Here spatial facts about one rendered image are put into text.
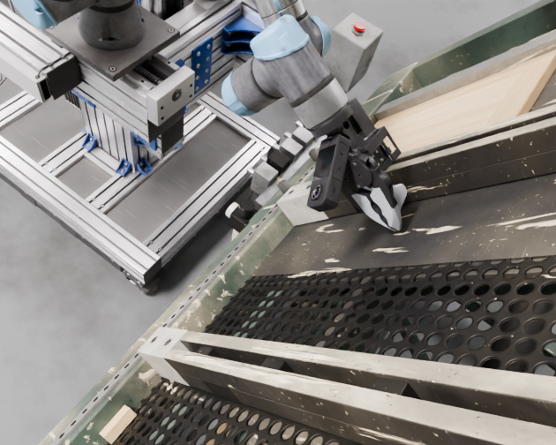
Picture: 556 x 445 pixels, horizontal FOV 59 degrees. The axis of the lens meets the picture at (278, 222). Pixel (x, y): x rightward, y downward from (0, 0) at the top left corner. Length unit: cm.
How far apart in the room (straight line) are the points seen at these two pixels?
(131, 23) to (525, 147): 86
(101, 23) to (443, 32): 263
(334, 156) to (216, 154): 141
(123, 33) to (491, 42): 92
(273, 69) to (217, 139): 145
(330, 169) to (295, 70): 15
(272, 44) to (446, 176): 34
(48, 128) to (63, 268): 57
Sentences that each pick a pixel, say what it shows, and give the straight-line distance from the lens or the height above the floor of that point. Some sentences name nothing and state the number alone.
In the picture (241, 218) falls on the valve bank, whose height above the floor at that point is 75.
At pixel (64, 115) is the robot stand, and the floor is 21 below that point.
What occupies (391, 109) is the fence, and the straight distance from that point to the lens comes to 138.
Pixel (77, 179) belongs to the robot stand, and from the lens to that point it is 205.
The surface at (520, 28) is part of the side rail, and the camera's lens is 144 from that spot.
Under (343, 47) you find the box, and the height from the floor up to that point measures 89.
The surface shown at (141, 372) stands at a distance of 98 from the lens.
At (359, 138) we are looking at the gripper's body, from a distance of 77.
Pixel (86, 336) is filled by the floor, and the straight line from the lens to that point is 198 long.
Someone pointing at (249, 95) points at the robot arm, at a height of 130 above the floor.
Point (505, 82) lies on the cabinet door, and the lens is 114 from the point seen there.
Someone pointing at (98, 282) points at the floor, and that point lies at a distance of 205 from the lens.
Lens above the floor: 185
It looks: 57 degrees down
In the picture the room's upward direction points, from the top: 18 degrees clockwise
